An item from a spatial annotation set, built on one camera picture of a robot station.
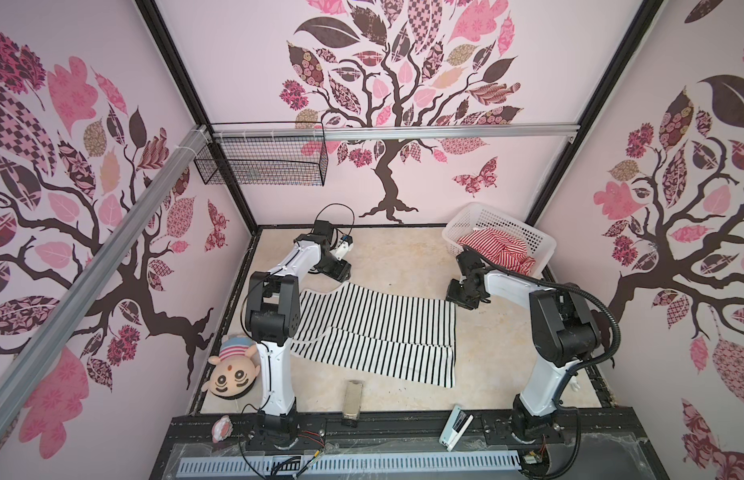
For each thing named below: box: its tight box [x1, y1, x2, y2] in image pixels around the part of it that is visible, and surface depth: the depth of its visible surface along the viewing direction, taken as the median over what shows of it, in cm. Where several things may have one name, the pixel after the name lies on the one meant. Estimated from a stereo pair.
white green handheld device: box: [438, 404, 474, 452], surface depth 74 cm
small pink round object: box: [211, 415, 233, 443], surface depth 72 cm
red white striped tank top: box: [457, 228, 536, 275], surface depth 112 cm
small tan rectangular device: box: [342, 380, 363, 421], surface depth 78 cm
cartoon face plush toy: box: [201, 334, 261, 399], surface depth 77 cm
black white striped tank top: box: [290, 282, 457, 389], surface depth 92 cm
